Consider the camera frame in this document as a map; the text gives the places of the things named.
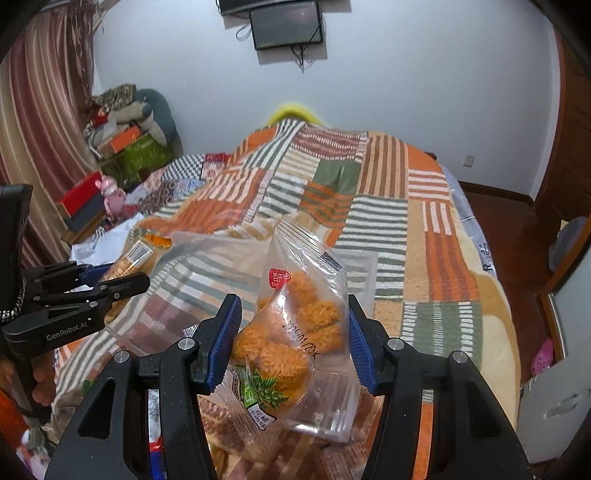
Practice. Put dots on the yellow chair back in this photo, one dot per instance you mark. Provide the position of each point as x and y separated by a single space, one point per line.
293 111

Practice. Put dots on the grey stuffed pillow pile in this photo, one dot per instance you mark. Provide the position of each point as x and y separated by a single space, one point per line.
125 105

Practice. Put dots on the red gift box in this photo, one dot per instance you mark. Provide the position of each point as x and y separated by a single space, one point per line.
79 195

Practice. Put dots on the small black wall monitor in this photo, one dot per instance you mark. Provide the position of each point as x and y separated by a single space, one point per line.
286 24

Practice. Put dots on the bread pack with barcode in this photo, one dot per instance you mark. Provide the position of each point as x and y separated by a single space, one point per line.
140 257

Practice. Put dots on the orange flat box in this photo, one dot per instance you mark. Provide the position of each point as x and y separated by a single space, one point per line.
119 141

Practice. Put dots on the large black wall television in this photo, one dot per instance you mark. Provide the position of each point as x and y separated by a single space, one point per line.
241 8

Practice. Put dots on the white plastic bag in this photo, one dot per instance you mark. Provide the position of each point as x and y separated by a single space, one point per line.
106 247

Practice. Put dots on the clear plastic storage bin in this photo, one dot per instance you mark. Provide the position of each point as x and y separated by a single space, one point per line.
187 285

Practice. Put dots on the orange crispy snack clear bag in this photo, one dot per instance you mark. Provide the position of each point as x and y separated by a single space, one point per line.
299 329

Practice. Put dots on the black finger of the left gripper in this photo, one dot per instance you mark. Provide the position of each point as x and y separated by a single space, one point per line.
109 291

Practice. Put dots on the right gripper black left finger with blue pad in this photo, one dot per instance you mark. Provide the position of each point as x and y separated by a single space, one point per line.
107 438

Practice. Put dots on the person's left hand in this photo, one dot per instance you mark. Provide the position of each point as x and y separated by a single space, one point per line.
44 373

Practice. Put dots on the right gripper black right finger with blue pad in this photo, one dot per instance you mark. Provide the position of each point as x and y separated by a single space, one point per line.
472 438

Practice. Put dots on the blue Japanese biscuit bag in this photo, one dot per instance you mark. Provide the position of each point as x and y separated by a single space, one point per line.
157 467

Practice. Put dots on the green cardboard box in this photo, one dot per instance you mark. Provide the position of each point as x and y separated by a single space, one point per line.
136 162

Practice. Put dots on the red striped curtain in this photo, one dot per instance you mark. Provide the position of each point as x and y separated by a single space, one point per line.
46 80

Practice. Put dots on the white wall socket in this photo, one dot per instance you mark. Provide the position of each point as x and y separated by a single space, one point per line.
468 161

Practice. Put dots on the pink plush toy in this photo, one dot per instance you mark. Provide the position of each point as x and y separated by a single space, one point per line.
113 196

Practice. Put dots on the patchwork striped bedspread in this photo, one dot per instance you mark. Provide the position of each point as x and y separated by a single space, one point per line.
360 192

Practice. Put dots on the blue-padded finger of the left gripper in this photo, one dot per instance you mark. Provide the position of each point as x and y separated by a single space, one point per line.
67 274

